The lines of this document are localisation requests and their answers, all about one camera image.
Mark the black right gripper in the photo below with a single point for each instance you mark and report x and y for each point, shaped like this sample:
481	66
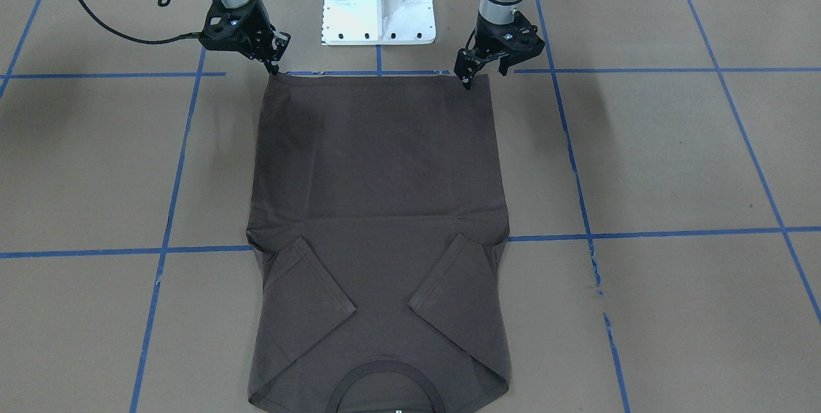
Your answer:
258	20

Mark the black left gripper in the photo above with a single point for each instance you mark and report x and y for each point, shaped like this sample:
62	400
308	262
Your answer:
489	37

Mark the dark brown t-shirt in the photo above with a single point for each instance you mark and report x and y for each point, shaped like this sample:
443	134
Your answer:
378	222

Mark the long blue tape strip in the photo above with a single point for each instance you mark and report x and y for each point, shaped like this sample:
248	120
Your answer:
165	244

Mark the crossing blue tape strip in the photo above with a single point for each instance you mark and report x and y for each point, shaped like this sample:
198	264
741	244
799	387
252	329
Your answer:
516	238

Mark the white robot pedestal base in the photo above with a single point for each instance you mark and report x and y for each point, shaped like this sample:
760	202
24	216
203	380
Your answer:
378	22

